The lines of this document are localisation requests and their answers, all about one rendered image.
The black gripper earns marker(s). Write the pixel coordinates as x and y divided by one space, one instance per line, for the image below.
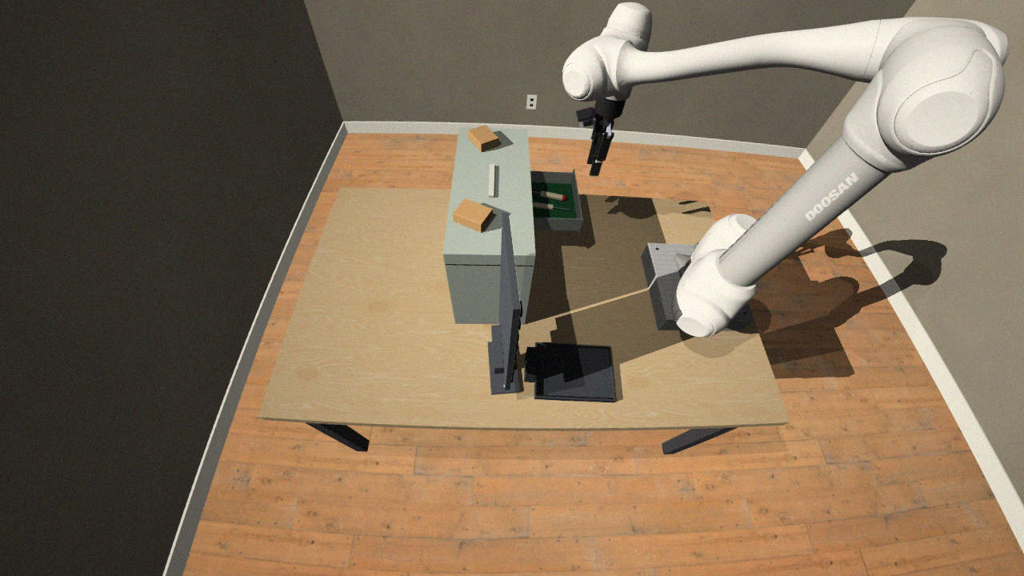
602 135

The brown rectangular box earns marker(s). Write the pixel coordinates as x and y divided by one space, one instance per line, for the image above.
483 138

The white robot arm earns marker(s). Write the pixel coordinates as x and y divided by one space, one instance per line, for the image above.
934 86

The tan rectangular block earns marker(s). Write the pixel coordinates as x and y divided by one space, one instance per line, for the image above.
473 215

